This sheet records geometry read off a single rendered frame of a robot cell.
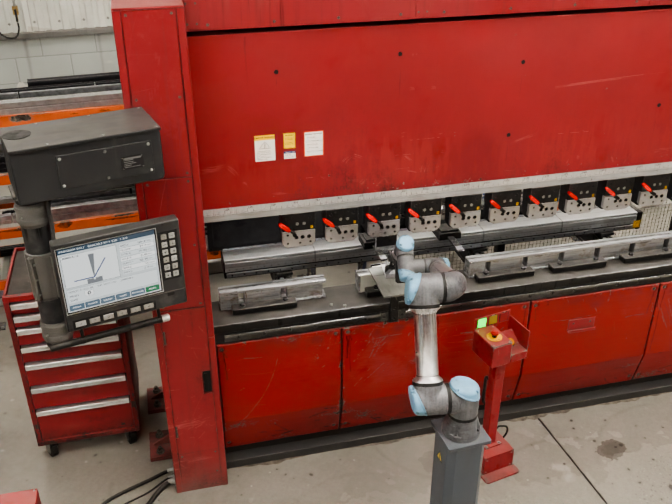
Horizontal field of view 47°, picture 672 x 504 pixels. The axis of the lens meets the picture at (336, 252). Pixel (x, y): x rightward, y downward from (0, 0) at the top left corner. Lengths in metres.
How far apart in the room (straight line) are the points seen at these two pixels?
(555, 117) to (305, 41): 1.22
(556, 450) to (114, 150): 2.74
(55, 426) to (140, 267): 1.48
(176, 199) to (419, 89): 1.12
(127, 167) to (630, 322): 2.77
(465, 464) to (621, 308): 1.51
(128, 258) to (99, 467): 1.62
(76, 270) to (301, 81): 1.17
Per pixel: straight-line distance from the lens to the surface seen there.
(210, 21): 3.12
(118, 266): 2.91
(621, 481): 4.26
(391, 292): 3.53
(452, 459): 3.15
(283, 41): 3.19
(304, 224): 3.49
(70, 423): 4.19
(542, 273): 4.04
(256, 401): 3.85
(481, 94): 3.52
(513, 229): 4.23
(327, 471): 4.07
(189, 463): 3.91
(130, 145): 2.76
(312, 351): 3.73
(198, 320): 3.41
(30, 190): 2.75
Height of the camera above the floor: 2.87
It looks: 29 degrees down
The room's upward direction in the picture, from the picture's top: straight up
